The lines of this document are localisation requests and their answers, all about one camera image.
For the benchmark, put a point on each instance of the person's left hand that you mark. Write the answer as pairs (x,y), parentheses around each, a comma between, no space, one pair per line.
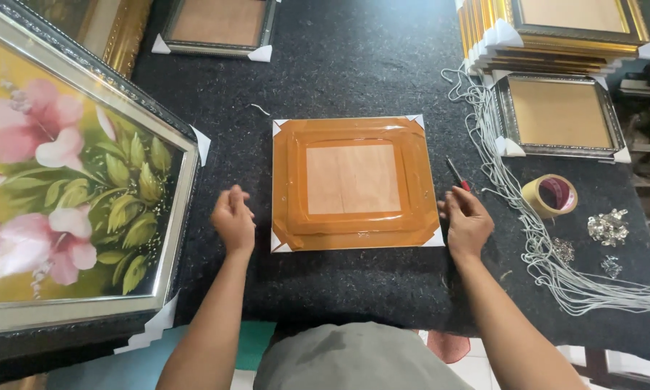
(234,225)

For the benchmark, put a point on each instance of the person's right hand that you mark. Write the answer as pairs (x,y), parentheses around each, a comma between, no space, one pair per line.
(470,227)

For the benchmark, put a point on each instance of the person's left fingers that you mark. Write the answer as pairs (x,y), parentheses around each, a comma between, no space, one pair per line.
(233,199)

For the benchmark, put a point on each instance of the short white thread scrap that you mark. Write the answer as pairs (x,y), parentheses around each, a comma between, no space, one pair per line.
(260,109)

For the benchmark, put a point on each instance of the large framed flower painting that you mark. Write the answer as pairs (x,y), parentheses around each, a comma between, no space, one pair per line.
(70,179)

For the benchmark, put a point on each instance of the black felt table cover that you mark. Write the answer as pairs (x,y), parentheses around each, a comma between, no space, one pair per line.
(357,70)

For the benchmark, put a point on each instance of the teal floor mat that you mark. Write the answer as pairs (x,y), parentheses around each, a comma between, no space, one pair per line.
(130,363)

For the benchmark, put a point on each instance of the person's grey clothing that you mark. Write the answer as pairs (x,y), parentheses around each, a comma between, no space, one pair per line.
(357,360)

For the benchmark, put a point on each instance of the red floor mat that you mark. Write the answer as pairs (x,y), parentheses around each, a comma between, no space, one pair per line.
(448,348)

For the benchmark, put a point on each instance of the brown packing tape roll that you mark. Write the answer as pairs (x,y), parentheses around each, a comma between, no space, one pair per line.
(533,195)

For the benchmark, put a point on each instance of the small pile of metal hangers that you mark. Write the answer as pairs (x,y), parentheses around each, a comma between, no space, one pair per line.
(563,250)
(611,267)

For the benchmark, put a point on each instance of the stack of gold picture frames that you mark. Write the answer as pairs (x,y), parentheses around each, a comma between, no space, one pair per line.
(563,38)

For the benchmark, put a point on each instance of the large pile of metal hangers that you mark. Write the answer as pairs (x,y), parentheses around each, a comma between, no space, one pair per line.
(608,227)

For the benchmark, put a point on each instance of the frames leaning under table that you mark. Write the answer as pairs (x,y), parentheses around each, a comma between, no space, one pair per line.
(628,368)

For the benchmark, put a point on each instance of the brown taped picture frame back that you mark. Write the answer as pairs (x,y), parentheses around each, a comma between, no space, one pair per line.
(352,181)

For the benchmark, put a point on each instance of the small silver frame, white corners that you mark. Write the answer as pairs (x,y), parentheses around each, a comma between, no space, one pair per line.
(219,21)

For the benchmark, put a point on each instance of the ornate gold picture frame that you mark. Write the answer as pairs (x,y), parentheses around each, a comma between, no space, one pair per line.
(122,32)

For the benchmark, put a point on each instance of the silver frame with brown backing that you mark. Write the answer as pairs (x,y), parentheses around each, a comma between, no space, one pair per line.
(560,114)

